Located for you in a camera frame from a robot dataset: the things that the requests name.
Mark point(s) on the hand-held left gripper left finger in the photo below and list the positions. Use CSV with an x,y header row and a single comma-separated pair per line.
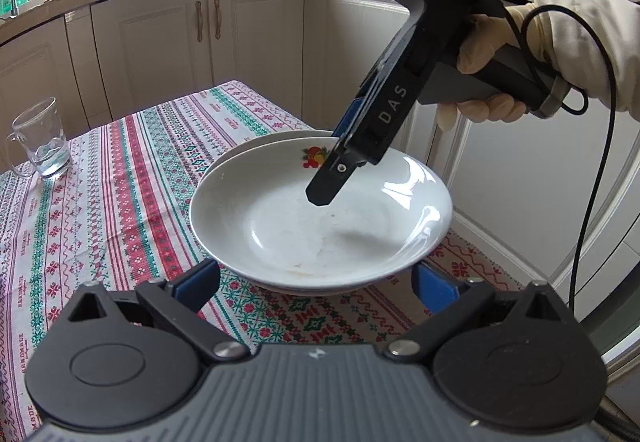
x,y
199,279

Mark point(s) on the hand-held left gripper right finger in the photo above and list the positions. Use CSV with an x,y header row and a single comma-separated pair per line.
x,y
432,286

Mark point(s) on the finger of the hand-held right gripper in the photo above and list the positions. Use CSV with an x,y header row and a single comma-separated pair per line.
x,y
352,112
327,182

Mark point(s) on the person's right forearm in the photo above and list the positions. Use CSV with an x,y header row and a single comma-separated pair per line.
x,y
597,52

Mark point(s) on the person's right hand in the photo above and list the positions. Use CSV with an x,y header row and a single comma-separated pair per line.
x,y
537,32

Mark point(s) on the striped patterned tablecloth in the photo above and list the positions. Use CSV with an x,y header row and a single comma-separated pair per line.
x,y
110,202

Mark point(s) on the clear glass mug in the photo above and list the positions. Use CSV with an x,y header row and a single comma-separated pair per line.
x,y
42,142

